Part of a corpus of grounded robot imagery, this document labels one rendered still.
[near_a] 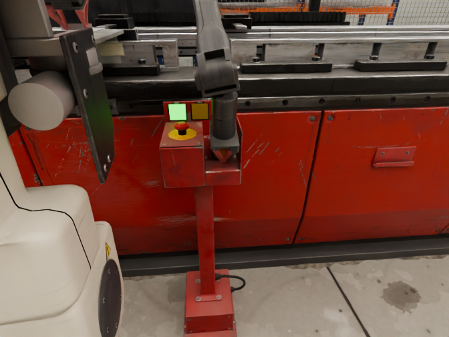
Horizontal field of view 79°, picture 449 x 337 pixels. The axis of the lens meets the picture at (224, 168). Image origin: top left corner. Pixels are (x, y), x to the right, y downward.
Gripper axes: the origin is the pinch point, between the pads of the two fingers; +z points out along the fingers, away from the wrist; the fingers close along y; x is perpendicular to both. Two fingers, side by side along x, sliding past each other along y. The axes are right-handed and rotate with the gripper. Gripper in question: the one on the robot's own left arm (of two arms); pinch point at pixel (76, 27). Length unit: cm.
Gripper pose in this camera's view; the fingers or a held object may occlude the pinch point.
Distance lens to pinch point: 94.5
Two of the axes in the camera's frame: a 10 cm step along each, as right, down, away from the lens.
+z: -0.3, 5.2, 8.5
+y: -10.0, 0.4, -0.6
